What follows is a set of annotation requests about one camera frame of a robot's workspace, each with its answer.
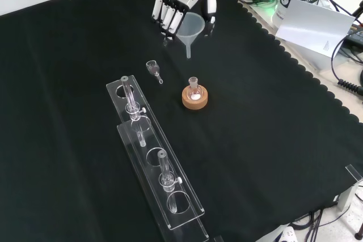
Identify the translucent plastic funnel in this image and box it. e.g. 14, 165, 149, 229
176, 12, 206, 60

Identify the clear acrylic corner bracket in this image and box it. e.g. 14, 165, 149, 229
336, 164, 363, 211

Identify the thin black cable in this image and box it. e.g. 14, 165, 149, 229
330, 33, 357, 82

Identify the white power strip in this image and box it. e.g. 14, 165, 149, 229
276, 224, 299, 242

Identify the cork ring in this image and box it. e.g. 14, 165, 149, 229
181, 84, 210, 111

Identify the clear acrylic funnel stand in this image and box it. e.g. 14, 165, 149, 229
105, 74, 210, 242

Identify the black electronic box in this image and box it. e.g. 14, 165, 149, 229
347, 23, 363, 46

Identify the black coiled cable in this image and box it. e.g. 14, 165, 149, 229
337, 79, 363, 96

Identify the glass round-bottom flask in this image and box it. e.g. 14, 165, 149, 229
187, 77, 204, 102

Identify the pale board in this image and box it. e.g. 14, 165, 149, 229
274, 0, 357, 59

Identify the black bench cloth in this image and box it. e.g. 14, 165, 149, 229
0, 0, 363, 242

